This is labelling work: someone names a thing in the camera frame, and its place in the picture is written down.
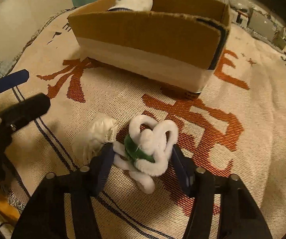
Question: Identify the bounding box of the white pipe-cleaner flower toy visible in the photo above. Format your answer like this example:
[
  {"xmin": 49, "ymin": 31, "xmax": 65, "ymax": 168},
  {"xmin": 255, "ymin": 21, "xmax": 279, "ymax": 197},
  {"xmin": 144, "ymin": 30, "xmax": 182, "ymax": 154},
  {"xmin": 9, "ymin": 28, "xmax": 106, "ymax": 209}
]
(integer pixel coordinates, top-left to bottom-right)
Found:
[{"xmin": 113, "ymin": 115, "xmax": 179, "ymax": 194}]

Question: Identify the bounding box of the white sock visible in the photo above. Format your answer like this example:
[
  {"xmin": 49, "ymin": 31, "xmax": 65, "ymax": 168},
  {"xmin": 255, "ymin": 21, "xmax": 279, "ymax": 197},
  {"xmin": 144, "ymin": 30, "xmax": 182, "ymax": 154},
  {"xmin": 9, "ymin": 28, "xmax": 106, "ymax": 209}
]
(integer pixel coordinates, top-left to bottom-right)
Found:
[{"xmin": 108, "ymin": 0, "xmax": 153, "ymax": 11}]

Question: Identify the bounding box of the small white folded cloth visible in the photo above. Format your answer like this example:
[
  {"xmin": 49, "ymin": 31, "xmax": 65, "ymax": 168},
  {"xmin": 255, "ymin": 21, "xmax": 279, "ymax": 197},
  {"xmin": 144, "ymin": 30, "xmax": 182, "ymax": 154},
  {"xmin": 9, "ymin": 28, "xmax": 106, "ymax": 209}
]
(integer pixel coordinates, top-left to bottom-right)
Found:
[{"xmin": 71, "ymin": 114, "xmax": 118, "ymax": 165}]

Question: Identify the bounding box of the cream woven lettered blanket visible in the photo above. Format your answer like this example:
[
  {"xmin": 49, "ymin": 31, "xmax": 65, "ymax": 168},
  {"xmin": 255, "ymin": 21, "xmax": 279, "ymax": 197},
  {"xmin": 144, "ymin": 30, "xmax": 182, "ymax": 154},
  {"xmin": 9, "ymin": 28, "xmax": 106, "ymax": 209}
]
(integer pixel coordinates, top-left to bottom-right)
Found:
[{"xmin": 0, "ymin": 13, "xmax": 286, "ymax": 238}]

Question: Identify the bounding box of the brown cardboard box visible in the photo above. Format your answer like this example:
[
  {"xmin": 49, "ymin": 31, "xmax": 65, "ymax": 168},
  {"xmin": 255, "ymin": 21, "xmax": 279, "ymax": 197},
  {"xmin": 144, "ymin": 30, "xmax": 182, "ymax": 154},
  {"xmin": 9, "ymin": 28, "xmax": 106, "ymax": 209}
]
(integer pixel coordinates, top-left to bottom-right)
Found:
[{"xmin": 68, "ymin": 0, "xmax": 231, "ymax": 93}]

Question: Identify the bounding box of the grey mini fridge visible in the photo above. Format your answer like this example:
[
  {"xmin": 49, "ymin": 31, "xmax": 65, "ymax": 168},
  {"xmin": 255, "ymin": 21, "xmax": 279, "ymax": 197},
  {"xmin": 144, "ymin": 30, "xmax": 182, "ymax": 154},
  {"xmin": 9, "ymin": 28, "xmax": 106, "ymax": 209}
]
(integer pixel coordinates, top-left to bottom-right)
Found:
[{"xmin": 247, "ymin": 10, "xmax": 276, "ymax": 42}]

